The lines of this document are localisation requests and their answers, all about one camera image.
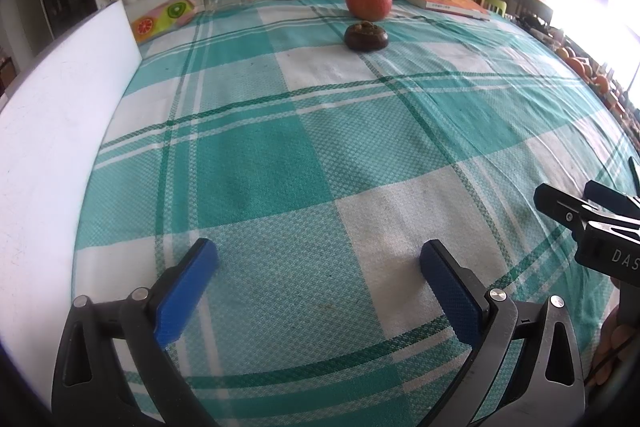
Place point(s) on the white foam board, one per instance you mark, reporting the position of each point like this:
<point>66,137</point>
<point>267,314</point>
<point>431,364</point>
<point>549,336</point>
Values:
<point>55,147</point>

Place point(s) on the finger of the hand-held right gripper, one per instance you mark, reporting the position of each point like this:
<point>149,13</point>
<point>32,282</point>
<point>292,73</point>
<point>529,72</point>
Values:
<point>562,207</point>
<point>612,197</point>

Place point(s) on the person's right hand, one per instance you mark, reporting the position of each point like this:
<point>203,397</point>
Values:
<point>617,347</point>

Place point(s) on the green plastic stool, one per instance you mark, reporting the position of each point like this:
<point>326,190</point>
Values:
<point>497,5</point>

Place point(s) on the pile of oranges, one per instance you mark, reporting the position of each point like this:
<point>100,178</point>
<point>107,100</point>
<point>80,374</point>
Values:
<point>582,69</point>

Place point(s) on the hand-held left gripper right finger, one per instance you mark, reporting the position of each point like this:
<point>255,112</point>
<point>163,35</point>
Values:
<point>452,292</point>

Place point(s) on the red apple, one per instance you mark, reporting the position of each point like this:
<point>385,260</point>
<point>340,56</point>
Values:
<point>368,0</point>

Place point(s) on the teal checked tablecloth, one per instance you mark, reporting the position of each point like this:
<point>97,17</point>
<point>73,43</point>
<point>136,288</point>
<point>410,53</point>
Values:
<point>310,157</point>

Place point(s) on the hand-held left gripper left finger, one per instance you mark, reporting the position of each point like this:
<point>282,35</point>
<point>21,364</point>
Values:
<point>185,297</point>

